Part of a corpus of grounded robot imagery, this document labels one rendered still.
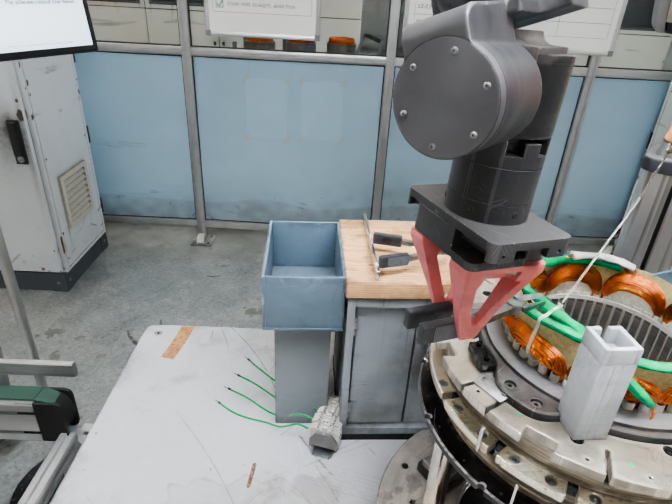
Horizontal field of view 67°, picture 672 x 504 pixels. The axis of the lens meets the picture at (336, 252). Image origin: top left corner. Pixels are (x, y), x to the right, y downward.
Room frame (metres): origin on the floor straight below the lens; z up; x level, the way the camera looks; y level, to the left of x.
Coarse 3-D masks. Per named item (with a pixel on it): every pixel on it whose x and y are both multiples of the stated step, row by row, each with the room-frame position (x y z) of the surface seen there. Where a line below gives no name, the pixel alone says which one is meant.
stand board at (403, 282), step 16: (352, 224) 0.71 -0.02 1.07; (384, 224) 0.72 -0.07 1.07; (400, 224) 0.72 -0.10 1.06; (352, 240) 0.66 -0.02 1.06; (352, 256) 0.61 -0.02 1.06; (368, 256) 0.61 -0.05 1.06; (448, 256) 0.62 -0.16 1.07; (352, 272) 0.57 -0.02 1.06; (368, 272) 0.57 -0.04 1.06; (384, 272) 0.57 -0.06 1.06; (400, 272) 0.57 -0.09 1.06; (416, 272) 0.58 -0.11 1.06; (448, 272) 0.58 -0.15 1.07; (352, 288) 0.54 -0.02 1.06; (368, 288) 0.54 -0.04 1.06; (384, 288) 0.54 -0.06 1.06; (400, 288) 0.54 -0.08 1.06; (416, 288) 0.55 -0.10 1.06; (448, 288) 0.55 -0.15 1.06
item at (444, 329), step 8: (440, 320) 0.30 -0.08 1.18; (448, 320) 0.31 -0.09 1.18; (424, 328) 0.29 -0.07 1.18; (432, 328) 0.30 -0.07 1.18; (440, 328) 0.30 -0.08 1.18; (448, 328) 0.30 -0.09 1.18; (424, 336) 0.29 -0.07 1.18; (432, 336) 0.30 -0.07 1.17; (440, 336) 0.30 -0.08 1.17; (448, 336) 0.30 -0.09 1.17; (456, 336) 0.31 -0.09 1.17; (424, 344) 0.29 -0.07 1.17
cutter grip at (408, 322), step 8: (432, 304) 0.33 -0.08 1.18; (440, 304) 0.33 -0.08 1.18; (448, 304) 0.33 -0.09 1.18; (408, 312) 0.31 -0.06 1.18; (416, 312) 0.31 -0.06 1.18; (424, 312) 0.32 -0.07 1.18; (432, 312) 0.32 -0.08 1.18; (440, 312) 0.32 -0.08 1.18; (448, 312) 0.33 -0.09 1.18; (408, 320) 0.31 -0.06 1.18; (416, 320) 0.31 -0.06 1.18; (424, 320) 0.32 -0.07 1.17; (432, 320) 0.32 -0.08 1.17; (408, 328) 0.31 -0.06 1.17
